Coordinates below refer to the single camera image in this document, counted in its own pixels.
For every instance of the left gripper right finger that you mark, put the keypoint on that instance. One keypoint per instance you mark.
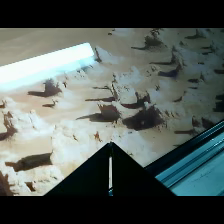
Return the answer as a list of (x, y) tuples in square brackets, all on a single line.
[(136, 180)]

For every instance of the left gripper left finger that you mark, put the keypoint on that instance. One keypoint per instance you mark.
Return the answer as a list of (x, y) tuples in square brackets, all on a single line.
[(86, 180)]

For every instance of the silver frame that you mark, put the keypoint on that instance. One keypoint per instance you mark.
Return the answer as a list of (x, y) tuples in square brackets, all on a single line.
[(200, 170)]

